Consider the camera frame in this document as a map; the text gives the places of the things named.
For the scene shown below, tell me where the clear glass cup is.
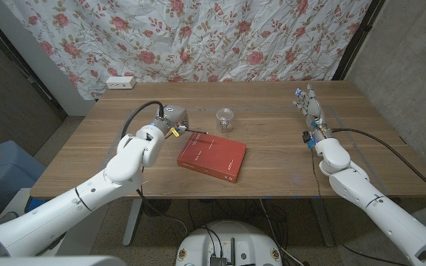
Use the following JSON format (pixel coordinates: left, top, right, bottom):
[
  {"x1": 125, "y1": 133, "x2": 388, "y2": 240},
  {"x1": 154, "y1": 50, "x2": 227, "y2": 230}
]
[{"x1": 215, "y1": 107, "x2": 235, "y2": 134}]

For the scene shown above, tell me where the metal table leg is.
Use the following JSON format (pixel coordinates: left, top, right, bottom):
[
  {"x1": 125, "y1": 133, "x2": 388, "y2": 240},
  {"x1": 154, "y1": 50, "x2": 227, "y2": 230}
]
[
  {"x1": 122, "y1": 198, "x2": 143, "y2": 247},
  {"x1": 310, "y1": 198, "x2": 336, "y2": 248}
]

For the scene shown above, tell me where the blue storage box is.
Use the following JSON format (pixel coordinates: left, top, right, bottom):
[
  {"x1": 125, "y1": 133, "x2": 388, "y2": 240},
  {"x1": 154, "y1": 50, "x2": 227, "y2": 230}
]
[{"x1": 0, "y1": 140, "x2": 47, "y2": 211}]

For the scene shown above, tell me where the red notebook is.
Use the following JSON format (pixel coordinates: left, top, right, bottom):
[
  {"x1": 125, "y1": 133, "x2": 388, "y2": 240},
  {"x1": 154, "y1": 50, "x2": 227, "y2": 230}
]
[{"x1": 177, "y1": 132, "x2": 248, "y2": 184}]

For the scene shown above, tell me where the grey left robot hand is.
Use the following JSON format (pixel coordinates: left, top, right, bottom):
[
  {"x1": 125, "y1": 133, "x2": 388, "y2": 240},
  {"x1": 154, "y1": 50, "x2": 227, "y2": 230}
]
[{"x1": 152, "y1": 104, "x2": 190, "y2": 137}]

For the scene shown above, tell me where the floral backdrop cloth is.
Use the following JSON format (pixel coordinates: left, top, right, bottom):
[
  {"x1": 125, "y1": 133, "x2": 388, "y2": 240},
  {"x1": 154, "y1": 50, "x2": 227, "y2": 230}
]
[{"x1": 1, "y1": 0, "x2": 373, "y2": 100}]

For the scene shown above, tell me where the white power strip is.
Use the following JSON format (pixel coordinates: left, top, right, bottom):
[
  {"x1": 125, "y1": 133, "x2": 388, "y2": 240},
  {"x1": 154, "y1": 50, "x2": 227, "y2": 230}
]
[{"x1": 105, "y1": 75, "x2": 137, "y2": 90}]

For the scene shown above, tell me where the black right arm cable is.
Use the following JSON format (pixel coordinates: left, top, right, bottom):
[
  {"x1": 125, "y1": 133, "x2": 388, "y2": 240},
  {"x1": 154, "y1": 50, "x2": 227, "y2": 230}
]
[{"x1": 331, "y1": 127, "x2": 426, "y2": 203}]

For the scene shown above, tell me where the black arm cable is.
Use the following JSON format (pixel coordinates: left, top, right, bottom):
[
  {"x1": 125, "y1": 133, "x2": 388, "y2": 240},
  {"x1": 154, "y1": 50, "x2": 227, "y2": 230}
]
[
  {"x1": 120, "y1": 100, "x2": 166, "y2": 140},
  {"x1": 331, "y1": 127, "x2": 426, "y2": 203}
]

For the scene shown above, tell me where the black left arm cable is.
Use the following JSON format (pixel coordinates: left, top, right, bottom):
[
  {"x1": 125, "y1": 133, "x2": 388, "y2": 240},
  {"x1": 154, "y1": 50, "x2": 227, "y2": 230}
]
[{"x1": 120, "y1": 100, "x2": 166, "y2": 140}]

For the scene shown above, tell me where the white floor cable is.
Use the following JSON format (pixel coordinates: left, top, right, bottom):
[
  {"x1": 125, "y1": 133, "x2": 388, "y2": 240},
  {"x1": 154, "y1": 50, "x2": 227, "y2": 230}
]
[{"x1": 259, "y1": 199, "x2": 305, "y2": 266}]

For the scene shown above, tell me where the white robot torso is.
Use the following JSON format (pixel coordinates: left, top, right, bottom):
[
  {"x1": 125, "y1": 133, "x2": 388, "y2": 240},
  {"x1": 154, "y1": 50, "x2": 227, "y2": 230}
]
[{"x1": 175, "y1": 220, "x2": 283, "y2": 266}]

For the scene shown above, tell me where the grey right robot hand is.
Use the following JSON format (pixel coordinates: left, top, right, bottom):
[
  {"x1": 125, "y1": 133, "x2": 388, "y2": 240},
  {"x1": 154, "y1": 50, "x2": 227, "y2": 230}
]
[{"x1": 293, "y1": 83, "x2": 334, "y2": 143}]

